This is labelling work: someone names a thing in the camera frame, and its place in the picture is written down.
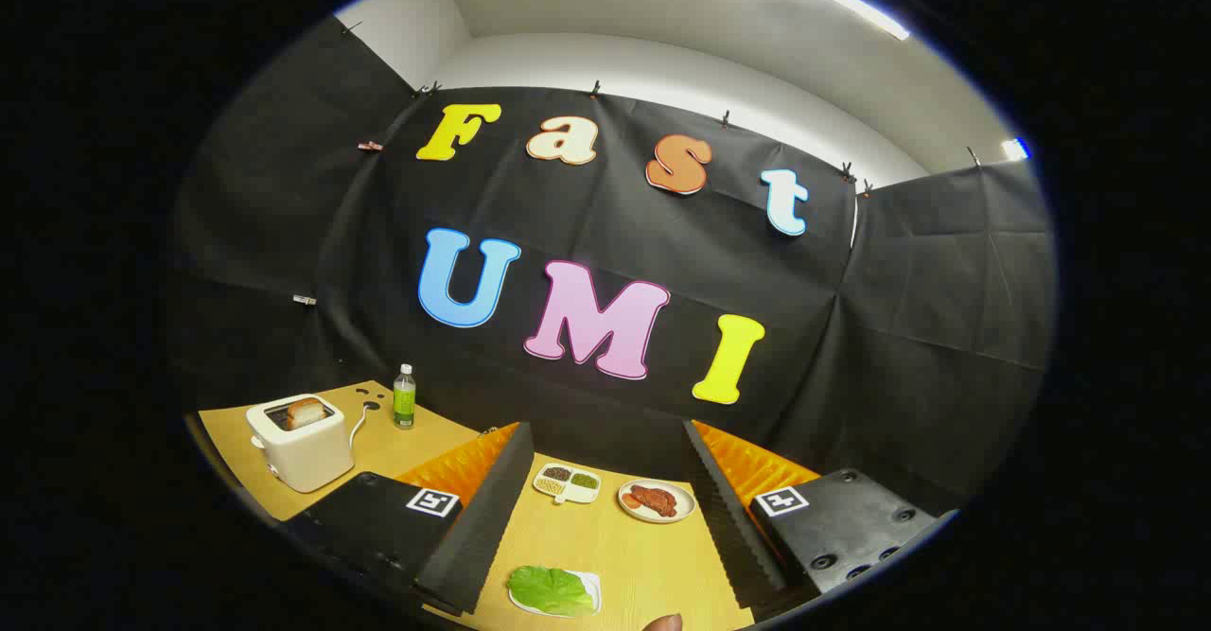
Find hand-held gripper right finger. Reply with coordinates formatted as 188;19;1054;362
681;418;958;613

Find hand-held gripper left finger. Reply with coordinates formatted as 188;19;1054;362
279;421;535;618

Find green lettuce leaf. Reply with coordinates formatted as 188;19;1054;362
508;566;596;617

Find round white meat plate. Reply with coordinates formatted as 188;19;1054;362
618;479;697;525

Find brown meat slices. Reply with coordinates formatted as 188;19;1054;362
623;484;679;518

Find white divided dish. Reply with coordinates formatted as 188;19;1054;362
533;462;603;505

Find white leaf-shaped plate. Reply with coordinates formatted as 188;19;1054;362
507;570;603;619

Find green drink bottle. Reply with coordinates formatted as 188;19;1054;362
393;363;418;430

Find white toaster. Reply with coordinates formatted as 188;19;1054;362
245;394;357;495

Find black backdrop cloth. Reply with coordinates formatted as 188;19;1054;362
170;16;1056;518

